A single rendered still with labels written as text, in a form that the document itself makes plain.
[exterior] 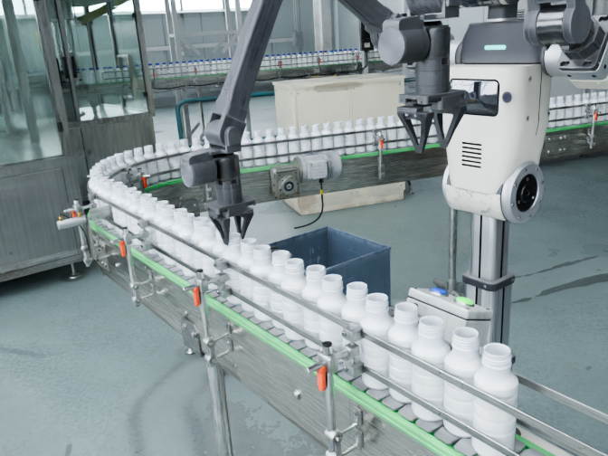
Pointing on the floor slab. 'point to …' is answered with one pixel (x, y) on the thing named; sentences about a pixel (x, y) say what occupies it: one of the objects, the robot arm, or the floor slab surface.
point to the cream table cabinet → (301, 103)
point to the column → (322, 19)
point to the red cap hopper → (199, 53)
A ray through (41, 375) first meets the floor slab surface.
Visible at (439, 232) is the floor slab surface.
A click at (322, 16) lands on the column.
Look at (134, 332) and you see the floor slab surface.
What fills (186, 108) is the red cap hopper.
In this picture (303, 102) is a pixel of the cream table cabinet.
